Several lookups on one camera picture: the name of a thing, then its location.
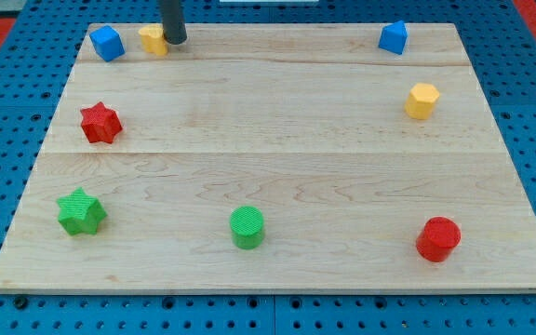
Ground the light wooden board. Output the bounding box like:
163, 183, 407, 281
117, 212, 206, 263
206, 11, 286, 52
0, 23, 536, 295

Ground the green cylinder block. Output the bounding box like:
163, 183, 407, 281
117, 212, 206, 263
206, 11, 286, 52
229, 206, 264, 249

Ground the yellow hexagon block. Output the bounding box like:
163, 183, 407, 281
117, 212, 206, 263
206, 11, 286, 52
404, 83, 440, 120

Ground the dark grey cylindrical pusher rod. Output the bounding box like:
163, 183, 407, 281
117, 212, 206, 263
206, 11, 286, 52
157, 0, 187, 45

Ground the yellow heart block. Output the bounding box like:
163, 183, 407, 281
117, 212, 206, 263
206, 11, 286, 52
138, 23, 168, 56

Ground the red star block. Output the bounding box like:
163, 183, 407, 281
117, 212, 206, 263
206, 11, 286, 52
80, 101, 123, 143

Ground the red cylinder block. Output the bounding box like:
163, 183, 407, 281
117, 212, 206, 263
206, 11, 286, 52
416, 216, 462, 262

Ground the green star block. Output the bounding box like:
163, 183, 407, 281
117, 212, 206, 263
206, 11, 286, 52
56, 187, 107, 235

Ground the blue cube block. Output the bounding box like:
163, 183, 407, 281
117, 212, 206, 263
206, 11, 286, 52
89, 25, 125, 62

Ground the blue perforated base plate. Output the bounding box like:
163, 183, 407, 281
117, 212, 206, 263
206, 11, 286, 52
0, 1, 536, 334

